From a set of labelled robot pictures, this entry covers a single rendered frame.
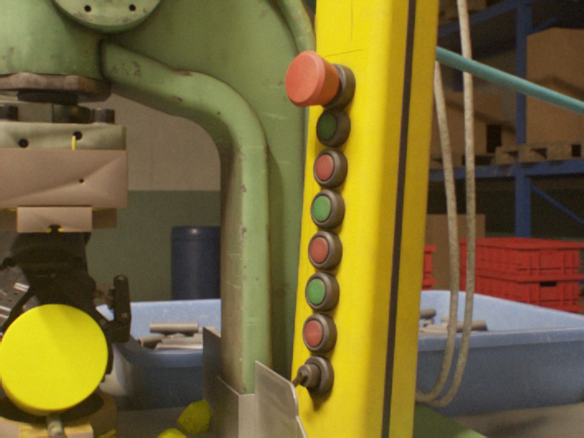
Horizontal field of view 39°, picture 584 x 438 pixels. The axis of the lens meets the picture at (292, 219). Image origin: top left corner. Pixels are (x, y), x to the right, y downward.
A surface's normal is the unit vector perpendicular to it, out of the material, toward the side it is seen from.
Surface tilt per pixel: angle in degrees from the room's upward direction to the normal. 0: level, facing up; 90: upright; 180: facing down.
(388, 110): 90
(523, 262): 90
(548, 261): 90
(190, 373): 100
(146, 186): 90
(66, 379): 74
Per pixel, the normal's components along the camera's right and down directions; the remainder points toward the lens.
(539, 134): -0.95, 0.00
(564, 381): 0.32, 0.19
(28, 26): 0.04, 0.02
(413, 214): 0.67, 0.02
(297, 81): -0.76, -0.05
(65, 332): 0.32, -0.25
